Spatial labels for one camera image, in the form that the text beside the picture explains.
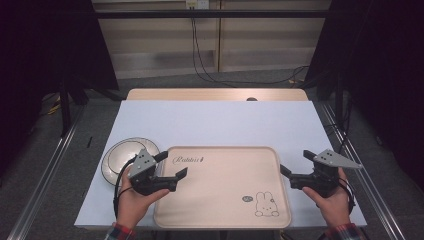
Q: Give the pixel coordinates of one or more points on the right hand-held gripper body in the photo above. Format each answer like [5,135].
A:
[321,178]

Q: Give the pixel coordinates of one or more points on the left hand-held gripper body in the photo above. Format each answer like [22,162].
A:
[142,165]

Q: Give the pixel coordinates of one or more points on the person's right hand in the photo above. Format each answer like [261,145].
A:
[335,208]

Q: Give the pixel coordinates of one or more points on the person's left hand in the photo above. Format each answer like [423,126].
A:
[131,206]

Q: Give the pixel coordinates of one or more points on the beige tray with rabbit drawing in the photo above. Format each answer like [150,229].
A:
[216,190]

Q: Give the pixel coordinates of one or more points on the small black stick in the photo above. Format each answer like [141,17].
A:
[89,142]

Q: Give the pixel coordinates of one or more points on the black metal stand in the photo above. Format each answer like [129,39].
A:
[65,106]
[339,100]

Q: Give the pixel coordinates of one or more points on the white table cover board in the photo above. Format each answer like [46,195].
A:
[216,123]

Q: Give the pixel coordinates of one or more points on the black curtain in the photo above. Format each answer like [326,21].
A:
[383,66]
[40,60]

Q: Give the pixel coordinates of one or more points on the metal floor rail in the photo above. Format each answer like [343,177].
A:
[43,173]
[373,186]

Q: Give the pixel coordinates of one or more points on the black horizontal frame bar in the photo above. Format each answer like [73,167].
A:
[213,14]

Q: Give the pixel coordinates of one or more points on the white wall socket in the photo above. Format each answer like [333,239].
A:
[197,3]

